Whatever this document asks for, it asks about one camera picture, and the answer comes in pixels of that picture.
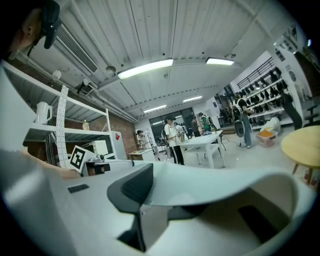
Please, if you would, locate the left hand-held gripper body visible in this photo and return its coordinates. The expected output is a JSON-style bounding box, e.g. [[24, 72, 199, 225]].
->
[[69, 145, 111, 177]]

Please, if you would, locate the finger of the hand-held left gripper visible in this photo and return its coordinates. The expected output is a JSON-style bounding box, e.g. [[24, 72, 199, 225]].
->
[[109, 160, 135, 168]]

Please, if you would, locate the person's printed white shirt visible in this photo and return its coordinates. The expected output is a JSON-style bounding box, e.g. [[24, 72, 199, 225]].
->
[[0, 59, 37, 151]]

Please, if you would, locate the white metal shelf rack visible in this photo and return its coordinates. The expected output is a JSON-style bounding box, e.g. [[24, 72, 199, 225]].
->
[[0, 59, 126, 168]]

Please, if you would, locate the white tall cabinet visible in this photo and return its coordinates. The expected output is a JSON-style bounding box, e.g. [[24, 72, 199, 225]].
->
[[109, 130, 127, 161]]

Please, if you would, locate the white toaster oven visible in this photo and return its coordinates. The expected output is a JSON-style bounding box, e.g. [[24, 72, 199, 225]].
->
[[79, 139, 109, 155]]

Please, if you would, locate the wooden cabinet with white top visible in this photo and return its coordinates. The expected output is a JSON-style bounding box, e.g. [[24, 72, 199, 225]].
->
[[127, 148, 158, 162]]

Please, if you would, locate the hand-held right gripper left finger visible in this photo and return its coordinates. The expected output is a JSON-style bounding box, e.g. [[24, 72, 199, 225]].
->
[[0, 149, 171, 256]]

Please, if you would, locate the white bag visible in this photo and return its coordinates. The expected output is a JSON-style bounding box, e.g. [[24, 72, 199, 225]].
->
[[259, 116, 282, 133]]

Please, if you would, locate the black head-worn camera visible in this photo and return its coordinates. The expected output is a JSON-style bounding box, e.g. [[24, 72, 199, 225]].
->
[[41, 0, 62, 50]]

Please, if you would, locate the person's head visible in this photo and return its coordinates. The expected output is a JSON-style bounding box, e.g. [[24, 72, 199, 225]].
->
[[8, 7, 46, 55]]

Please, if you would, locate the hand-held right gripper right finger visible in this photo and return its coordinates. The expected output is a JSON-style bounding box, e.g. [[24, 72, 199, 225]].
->
[[149, 174, 315, 256]]

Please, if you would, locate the white rectangular table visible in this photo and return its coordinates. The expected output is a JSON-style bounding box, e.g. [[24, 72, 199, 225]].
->
[[177, 129, 227, 169]]

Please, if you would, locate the long ceiling light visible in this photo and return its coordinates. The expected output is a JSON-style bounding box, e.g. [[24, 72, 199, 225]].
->
[[143, 104, 167, 114], [182, 95, 203, 104], [116, 57, 174, 81], [205, 57, 235, 67]]

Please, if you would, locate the round wooden table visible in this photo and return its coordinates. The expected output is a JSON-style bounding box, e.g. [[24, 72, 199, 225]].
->
[[280, 125, 320, 187]]

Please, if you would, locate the dark glass window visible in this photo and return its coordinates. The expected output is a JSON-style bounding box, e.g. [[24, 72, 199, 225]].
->
[[149, 107, 197, 133]]

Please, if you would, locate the ceiling air vent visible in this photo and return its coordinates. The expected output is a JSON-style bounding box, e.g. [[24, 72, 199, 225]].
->
[[53, 23, 100, 75]]

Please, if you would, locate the wall shelf with black items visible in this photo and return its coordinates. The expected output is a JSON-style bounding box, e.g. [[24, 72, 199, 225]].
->
[[236, 56, 295, 130]]

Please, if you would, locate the clear bin with orange contents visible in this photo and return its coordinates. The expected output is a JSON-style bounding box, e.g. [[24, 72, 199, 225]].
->
[[256, 129, 279, 148]]

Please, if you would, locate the white electric kettle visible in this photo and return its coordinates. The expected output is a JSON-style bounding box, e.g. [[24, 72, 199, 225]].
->
[[34, 101, 54, 125]]

